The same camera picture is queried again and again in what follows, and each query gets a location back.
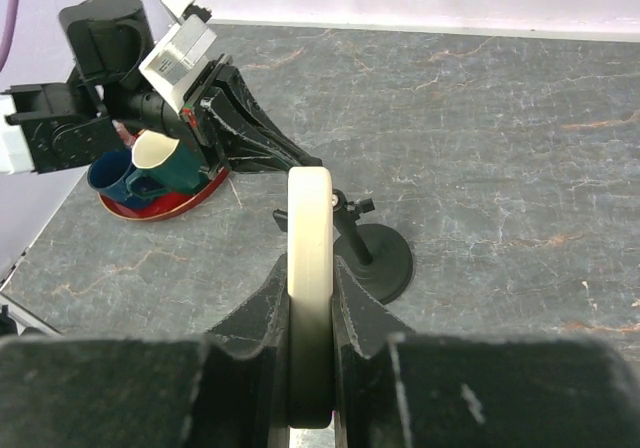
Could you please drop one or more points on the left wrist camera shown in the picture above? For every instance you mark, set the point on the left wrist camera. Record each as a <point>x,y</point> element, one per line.
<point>177,60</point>

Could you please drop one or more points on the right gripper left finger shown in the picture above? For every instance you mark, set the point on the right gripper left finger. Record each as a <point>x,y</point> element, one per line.
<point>246,374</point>

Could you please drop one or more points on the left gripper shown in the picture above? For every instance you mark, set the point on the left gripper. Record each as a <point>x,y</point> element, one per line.
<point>230,128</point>

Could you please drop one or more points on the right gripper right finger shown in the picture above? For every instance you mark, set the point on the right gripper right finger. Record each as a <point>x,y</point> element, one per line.
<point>368,401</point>

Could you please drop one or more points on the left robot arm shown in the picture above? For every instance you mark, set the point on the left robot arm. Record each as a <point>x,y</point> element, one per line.
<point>58,126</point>

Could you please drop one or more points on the black phone stand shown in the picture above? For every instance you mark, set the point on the black phone stand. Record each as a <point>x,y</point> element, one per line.
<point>375,253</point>

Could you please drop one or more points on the dark green mug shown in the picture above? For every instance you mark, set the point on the dark green mug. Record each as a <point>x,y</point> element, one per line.
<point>163,165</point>

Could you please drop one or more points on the smartphone with cream case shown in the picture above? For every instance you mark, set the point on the smartphone with cream case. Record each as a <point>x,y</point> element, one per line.
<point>311,376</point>

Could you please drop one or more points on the dark blue mug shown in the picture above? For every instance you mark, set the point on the dark blue mug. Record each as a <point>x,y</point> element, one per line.
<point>108,174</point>

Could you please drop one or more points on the round red tray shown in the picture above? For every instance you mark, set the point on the round red tray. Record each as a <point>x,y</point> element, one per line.
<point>167,206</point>

